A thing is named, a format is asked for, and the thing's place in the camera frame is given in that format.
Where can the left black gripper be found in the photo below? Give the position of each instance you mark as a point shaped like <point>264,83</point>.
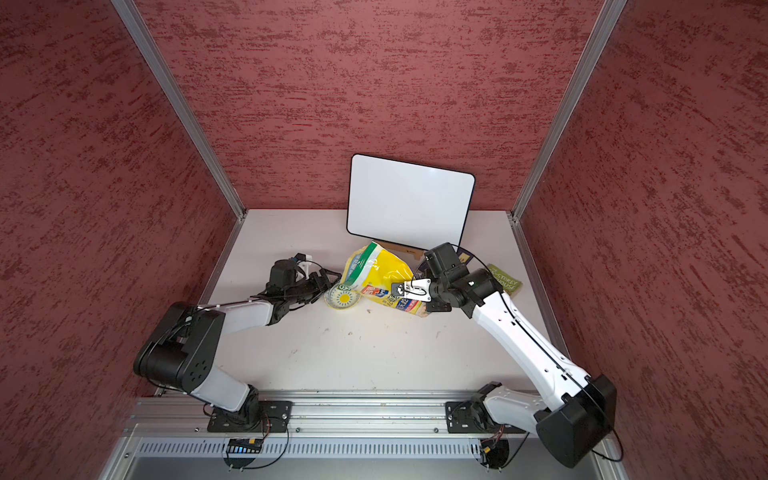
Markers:
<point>319,286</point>

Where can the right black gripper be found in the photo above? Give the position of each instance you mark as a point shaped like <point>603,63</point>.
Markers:
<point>436,304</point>

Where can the patterned breakfast bowl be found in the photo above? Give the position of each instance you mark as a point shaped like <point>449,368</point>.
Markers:
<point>341,297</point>

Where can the yellow oats bag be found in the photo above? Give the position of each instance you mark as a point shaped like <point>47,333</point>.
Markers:
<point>372,270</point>

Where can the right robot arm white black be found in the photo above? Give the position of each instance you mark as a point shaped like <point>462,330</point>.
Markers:
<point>572,411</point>

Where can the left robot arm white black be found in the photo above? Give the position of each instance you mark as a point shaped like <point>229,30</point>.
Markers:
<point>180,353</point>

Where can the wooden easel stand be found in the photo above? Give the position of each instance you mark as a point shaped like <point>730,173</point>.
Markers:
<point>398,249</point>

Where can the green treehouse book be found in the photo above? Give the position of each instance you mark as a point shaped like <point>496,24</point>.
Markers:
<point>510,284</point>

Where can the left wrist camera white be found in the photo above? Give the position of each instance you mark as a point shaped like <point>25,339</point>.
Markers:
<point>304,264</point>

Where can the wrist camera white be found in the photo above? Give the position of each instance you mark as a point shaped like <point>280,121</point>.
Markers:
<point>415,289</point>
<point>304,264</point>

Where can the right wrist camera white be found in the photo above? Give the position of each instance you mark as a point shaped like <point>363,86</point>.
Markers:
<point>415,289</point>

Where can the white board black frame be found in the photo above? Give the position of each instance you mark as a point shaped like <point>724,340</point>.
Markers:
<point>407,204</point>

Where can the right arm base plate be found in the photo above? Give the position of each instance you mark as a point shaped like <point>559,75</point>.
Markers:
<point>467,417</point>

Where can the aluminium front rail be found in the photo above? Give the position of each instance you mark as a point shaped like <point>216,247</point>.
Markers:
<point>315,413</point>

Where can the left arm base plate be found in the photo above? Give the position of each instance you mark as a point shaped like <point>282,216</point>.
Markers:
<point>262,417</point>

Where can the left corner aluminium post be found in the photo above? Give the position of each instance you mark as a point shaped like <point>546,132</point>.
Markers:
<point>136,27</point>

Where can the corner aluminium post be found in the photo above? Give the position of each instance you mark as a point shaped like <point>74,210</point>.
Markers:
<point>605,23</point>
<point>136,27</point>

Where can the right corner aluminium post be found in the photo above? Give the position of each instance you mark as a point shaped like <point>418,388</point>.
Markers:
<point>605,23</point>

